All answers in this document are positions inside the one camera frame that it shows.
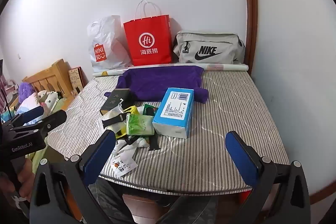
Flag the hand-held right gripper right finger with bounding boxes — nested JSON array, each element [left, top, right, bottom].
[[225, 131, 311, 224]]

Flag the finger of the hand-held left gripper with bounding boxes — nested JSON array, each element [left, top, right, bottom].
[[12, 106, 45, 126], [10, 110, 67, 138]]

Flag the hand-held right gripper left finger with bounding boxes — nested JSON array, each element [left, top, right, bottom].
[[29, 130, 116, 224]]

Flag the white packet with orange print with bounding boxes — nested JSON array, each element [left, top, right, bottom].
[[112, 153, 138, 178]]

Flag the white mesh drawstring pouch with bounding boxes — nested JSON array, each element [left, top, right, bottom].
[[97, 99, 124, 132]]

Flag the light green tissue pack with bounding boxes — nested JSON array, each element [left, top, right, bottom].
[[126, 113, 155, 136]]

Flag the black watch strap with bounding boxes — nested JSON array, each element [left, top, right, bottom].
[[148, 135, 159, 151], [102, 112, 127, 130]]

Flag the person's left hand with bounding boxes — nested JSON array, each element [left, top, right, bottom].
[[0, 157, 37, 201]]

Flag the white spotted plush toy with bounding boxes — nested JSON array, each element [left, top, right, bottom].
[[37, 90, 62, 113]]

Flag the purple plush toy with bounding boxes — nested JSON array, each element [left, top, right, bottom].
[[18, 82, 36, 105]]

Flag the green blanket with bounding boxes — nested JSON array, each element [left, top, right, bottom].
[[25, 139, 66, 172]]

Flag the pink striped curtain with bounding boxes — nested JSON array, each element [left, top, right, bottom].
[[0, 74, 9, 114]]

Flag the wooden headboard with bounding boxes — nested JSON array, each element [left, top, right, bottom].
[[22, 59, 74, 104]]

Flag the person's grey patterned pants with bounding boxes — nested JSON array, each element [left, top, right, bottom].
[[89, 179, 210, 224]]

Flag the striped grey mattress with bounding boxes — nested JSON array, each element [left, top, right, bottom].
[[47, 70, 289, 191]]

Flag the dark rectangular box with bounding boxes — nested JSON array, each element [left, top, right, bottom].
[[100, 88, 132, 116]]

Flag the blue tissue box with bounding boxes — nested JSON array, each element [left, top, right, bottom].
[[152, 88, 195, 139]]

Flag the brown wooden baseboard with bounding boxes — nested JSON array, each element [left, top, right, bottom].
[[310, 182, 336, 205]]

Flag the white rolled paper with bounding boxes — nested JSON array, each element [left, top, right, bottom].
[[92, 63, 248, 77]]

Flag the purple towel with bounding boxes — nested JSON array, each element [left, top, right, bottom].
[[104, 64, 209, 104]]

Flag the white plastic shopping bag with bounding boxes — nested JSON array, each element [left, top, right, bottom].
[[87, 15, 133, 70]]

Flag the grey waist bag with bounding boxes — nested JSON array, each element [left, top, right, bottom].
[[173, 30, 246, 65]]

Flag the red paper shopping bag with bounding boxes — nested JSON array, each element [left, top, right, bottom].
[[123, 0, 173, 66]]

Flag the brown picture frame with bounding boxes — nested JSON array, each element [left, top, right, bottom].
[[68, 67, 85, 93]]

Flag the brown wooden door frame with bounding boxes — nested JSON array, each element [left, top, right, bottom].
[[239, 0, 259, 75]]

